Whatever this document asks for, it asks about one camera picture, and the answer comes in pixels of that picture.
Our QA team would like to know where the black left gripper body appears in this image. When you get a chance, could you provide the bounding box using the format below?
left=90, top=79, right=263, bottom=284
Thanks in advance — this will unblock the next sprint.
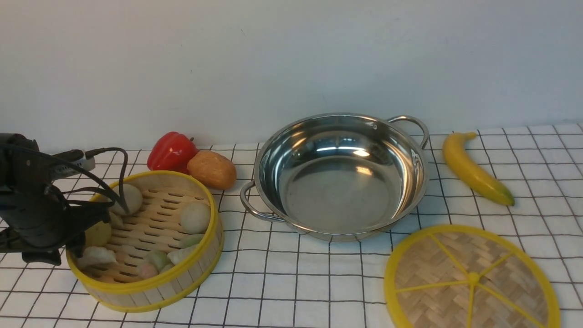
left=1, top=133, right=67, bottom=253

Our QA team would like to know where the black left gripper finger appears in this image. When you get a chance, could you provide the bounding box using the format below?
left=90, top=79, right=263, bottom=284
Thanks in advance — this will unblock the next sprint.
left=58, top=201, right=112, bottom=240
left=21, top=233, right=86, bottom=267

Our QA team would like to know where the yellow bamboo steamer basket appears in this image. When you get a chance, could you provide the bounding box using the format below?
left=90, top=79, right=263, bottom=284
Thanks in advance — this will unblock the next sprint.
left=66, top=171, right=224, bottom=312

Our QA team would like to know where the yellow woven steamer lid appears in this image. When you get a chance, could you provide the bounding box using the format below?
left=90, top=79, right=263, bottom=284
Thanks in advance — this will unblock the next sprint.
left=384, top=225, right=562, bottom=328

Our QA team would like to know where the stainless steel pot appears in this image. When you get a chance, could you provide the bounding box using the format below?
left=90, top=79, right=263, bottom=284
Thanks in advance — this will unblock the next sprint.
left=240, top=113, right=430, bottom=242

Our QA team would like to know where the green toy bun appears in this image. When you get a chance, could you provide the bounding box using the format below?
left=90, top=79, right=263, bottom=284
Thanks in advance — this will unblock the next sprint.
left=85, top=222, right=112, bottom=247

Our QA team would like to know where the pale green toy dumpling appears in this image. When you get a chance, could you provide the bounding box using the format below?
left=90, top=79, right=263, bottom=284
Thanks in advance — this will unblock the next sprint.
left=109, top=211, right=124, bottom=229

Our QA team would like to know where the white toy dumpling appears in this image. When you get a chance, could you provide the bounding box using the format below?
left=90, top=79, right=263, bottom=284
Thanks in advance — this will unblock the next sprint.
left=77, top=246, right=117, bottom=270

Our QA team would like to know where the beige toy bun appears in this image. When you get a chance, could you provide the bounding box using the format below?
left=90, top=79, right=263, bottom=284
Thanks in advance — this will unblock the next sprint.
left=109, top=184, right=143, bottom=216

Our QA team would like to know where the pink toy dumpling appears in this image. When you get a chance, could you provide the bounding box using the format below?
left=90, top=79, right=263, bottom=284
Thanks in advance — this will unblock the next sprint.
left=137, top=261, right=159, bottom=280

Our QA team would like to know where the cream toy dumpling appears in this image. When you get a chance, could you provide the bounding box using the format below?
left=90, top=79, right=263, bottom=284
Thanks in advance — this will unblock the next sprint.
left=167, top=244, right=198, bottom=266

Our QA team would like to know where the light green toy dumpling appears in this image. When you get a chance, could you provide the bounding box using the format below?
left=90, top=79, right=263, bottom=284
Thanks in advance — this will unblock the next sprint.
left=179, top=233, right=205, bottom=249

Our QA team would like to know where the red toy bell pepper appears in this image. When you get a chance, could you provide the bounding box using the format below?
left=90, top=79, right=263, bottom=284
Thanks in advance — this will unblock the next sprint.
left=147, top=132, right=199, bottom=174

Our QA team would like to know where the white toy bun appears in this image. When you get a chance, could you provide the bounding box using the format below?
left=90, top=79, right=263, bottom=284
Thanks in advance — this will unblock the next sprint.
left=179, top=203, right=212, bottom=234

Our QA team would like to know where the brown toy potato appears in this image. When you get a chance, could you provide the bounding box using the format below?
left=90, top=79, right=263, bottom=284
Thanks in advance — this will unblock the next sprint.
left=187, top=151, right=237, bottom=190

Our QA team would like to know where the white checkered tablecloth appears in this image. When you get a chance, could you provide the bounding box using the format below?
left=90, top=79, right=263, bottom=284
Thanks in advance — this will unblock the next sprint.
left=0, top=123, right=582, bottom=328

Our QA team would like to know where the yellow toy banana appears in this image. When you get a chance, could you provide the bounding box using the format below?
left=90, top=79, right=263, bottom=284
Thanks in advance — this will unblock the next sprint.
left=442, top=132, right=516, bottom=207

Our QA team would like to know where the black camera cable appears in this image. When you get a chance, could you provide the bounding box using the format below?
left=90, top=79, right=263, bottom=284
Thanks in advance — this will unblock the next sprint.
left=0, top=143, right=130, bottom=215

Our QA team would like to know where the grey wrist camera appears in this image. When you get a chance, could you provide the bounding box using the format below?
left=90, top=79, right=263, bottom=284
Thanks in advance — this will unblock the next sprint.
left=46, top=149, right=96, bottom=180

